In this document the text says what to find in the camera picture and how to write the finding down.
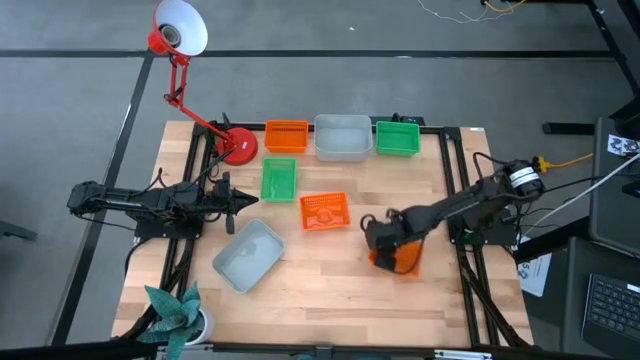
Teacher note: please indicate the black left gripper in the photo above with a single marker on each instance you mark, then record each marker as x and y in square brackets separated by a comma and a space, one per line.
[222, 200]

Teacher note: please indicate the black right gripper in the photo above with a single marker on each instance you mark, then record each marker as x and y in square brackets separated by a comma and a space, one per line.
[390, 230]

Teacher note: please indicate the orange plastic mesh basket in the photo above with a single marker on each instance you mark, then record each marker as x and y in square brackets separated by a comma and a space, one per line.
[325, 212]
[411, 260]
[286, 136]

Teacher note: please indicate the green plastic mesh basket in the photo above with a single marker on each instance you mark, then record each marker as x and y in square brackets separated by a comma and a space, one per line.
[397, 139]
[278, 180]

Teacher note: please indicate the grey plastic basket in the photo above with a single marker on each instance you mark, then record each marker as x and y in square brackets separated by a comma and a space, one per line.
[248, 256]
[343, 140]

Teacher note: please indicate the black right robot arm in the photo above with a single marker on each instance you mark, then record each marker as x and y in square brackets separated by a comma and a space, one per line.
[450, 207]

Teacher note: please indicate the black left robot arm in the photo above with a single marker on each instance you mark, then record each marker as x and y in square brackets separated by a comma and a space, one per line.
[115, 197]

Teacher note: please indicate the red desk lamp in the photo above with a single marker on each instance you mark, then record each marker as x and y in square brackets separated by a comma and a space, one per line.
[237, 146]

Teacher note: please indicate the white label strip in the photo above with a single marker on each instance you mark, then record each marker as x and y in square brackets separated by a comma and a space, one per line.
[462, 355]

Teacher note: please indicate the white plant pot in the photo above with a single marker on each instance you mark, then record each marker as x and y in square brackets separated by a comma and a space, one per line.
[207, 325]

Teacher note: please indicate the green artificial plant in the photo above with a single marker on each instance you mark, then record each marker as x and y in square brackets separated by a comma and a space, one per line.
[172, 312]

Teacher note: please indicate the white paper sheet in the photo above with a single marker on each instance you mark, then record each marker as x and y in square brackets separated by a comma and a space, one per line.
[535, 275]

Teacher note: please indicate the black side table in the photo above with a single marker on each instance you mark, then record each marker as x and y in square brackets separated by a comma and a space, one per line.
[572, 300]

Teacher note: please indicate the black floor stand foot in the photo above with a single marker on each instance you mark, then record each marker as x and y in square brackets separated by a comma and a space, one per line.
[570, 128]

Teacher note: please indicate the black keyboard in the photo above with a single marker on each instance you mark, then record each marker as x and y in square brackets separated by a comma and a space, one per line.
[612, 310]

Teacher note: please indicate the black desk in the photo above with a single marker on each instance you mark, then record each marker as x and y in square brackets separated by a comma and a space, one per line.
[615, 210]

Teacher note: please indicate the black and white marker sheet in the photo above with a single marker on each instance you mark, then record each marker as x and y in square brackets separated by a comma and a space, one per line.
[622, 145]

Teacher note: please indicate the black metal table frame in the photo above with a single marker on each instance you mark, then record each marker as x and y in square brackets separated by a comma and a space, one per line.
[432, 129]

